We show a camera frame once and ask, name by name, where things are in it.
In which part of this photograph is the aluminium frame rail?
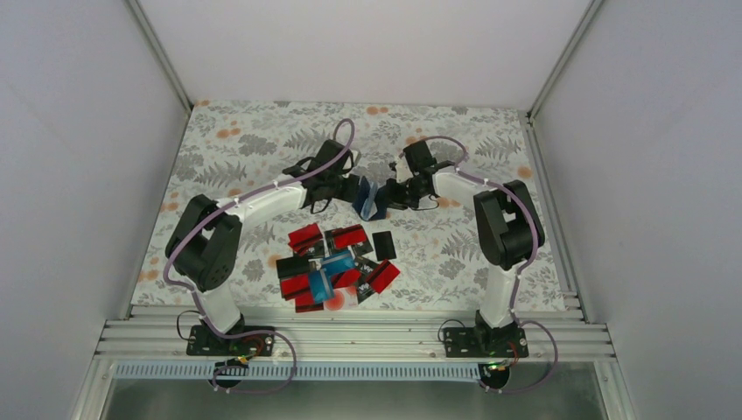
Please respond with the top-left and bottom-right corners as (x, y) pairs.
(94, 317), (616, 362)

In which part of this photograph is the floral table mat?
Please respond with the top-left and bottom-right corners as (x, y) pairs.
(132, 100), (536, 311)

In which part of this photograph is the black card apart right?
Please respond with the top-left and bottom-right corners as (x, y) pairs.
(372, 231), (397, 262)

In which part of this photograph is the red card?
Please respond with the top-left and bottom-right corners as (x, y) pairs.
(280, 274), (324, 313)
(366, 260), (401, 294)
(325, 224), (368, 249)
(288, 223), (323, 255)

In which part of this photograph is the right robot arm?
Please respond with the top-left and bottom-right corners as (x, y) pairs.
(363, 141), (544, 356)

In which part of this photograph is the blue card with grey stripe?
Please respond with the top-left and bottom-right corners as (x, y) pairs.
(308, 250), (355, 304)

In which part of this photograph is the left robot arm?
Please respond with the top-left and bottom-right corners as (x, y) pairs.
(163, 139), (360, 354)

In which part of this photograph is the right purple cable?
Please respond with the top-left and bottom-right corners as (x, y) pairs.
(400, 135), (561, 396)

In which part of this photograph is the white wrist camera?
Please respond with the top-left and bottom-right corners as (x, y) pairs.
(341, 149), (361, 176)
(393, 153), (412, 183)

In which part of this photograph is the white slotted cable duct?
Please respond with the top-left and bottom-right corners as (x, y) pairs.
(111, 360), (480, 382)

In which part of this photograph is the red card bottom left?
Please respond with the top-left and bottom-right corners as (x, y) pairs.
(280, 274), (324, 313)

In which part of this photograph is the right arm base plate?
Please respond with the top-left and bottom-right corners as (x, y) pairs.
(442, 324), (529, 358)

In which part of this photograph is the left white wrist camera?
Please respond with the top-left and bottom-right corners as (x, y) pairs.
(341, 149), (361, 176)

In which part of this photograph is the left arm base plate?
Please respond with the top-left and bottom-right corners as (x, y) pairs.
(185, 325), (275, 358)

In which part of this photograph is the red card top centre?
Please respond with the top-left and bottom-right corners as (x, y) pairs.
(325, 224), (368, 249)

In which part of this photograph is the red card top left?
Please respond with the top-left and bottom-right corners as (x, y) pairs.
(288, 223), (323, 255)

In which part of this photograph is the black card left pile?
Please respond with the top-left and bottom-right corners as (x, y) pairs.
(276, 255), (314, 281)

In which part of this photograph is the red card right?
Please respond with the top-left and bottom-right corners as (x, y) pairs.
(366, 260), (401, 294)

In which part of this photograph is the blue leather card holder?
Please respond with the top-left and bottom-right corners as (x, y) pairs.
(352, 177), (387, 221)

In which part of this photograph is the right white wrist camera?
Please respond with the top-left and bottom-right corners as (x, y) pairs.
(393, 153), (412, 183)

